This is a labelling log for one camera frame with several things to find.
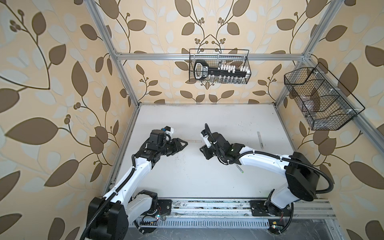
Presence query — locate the white marker pink tip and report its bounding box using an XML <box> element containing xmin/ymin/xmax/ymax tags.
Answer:
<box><xmin>257</xmin><ymin>132</ymin><xmax>265</xmax><ymax>149</ymax></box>

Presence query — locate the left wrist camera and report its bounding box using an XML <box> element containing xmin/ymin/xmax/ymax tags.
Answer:
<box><xmin>162</xmin><ymin>126</ymin><xmax>174</xmax><ymax>136</ymax></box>

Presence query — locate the back wire basket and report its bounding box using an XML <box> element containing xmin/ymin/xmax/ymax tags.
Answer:
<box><xmin>189</xmin><ymin>48</ymin><xmax>252</xmax><ymax>85</ymax></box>

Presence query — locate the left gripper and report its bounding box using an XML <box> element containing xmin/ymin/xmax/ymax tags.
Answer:
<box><xmin>157</xmin><ymin>137</ymin><xmax>188</xmax><ymax>157</ymax></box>

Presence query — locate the side wire basket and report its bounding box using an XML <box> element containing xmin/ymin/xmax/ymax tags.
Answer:
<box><xmin>284</xmin><ymin>62</ymin><xmax>366</xmax><ymax>131</ymax></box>

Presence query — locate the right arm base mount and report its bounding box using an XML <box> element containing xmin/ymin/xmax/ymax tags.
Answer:
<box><xmin>250</xmin><ymin>200</ymin><xmax>292</xmax><ymax>218</ymax></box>

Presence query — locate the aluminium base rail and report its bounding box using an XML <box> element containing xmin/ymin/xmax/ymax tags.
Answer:
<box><xmin>159</xmin><ymin>198</ymin><xmax>336</xmax><ymax>220</ymax></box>

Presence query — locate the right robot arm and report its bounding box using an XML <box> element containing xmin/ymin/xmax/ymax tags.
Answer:
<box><xmin>200</xmin><ymin>127</ymin><xmax>334</xmax><ymax>216</ymax></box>

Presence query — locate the aluminium cage frame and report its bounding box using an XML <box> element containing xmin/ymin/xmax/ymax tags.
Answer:
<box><xmin>83</xmin><ymin>0</ymin><xmax>384</xmax><ymax>240</ymax></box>

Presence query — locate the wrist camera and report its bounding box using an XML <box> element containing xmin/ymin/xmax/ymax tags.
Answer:
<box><xmin>162</xmin><ymin>126</ymin><xmax>174</xmax><ymax>136</ymax></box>
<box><xmin>201</xmin><ymin>130</ymin><xmax>215</xmax><ymax>148</ymax></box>

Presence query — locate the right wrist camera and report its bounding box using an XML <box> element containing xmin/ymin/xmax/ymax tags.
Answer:
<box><xmin>201</xmin><ymin>130</ymin><xmax>215</xmax><ymax>148</ymax></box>

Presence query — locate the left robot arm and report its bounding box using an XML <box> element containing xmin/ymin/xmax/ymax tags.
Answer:
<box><xmin>80</xmin><ymin>126</ymin><xmax>188</xmax><ymax>240</ymax></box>

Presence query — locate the black white tool in basket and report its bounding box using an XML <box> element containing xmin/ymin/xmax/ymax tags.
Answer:
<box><xmin>190</xmin><ymin>60</ymin><xmax>251</xmax><ymax>82</ymax></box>

